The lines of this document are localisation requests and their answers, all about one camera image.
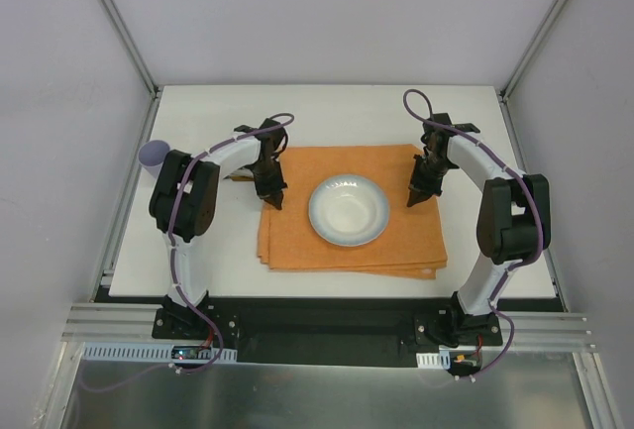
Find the gold-tipped knife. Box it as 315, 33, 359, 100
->
224, 175, 254, 182

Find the aluminium frame post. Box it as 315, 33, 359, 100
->
98, 0, 159, 97
499, 0, 571, 103

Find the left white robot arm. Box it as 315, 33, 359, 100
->
149, 118, 288, 339

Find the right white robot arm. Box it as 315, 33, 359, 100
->
407, 114, 550, 345

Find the right aluminium frame post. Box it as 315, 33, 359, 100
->
499, 0, 571, 103

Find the orange cloth napkin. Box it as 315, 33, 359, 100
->
258, 145, 448, 279

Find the left aluminium frame post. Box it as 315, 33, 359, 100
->
98, 0, 159, 97

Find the lilac plastic cup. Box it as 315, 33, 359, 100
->
137, 140, 170, 179

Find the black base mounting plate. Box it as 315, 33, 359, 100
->
152, 297, 502, 368

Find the white blue-rimmed plate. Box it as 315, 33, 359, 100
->
308, 174, 390, 247

